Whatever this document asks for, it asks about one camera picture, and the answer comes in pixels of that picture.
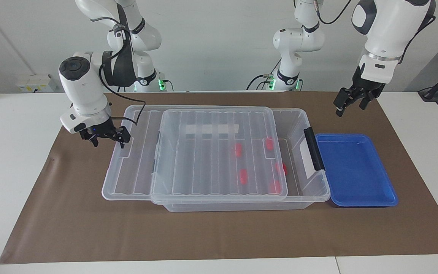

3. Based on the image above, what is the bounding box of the clear plastic box lid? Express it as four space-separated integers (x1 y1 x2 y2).
102 105 289 202

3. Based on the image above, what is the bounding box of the white box side label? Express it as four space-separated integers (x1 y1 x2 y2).
299 141 317 179

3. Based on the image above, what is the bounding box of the blue plastic tray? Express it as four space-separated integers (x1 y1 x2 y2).
314 133 399 207

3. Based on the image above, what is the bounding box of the clear plastic storage box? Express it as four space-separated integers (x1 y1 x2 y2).
151 108 331 212

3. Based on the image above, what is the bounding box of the brown table mat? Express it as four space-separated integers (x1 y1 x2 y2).
0 91 438 264

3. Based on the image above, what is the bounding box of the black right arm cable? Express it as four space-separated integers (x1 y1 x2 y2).
90 17 146 126

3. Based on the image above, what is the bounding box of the black base cable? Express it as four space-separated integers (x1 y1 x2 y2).
246 61 281 91
117 73 136 92

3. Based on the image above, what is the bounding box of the white wall power outlet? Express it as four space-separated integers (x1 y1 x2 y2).
16 74 58 93

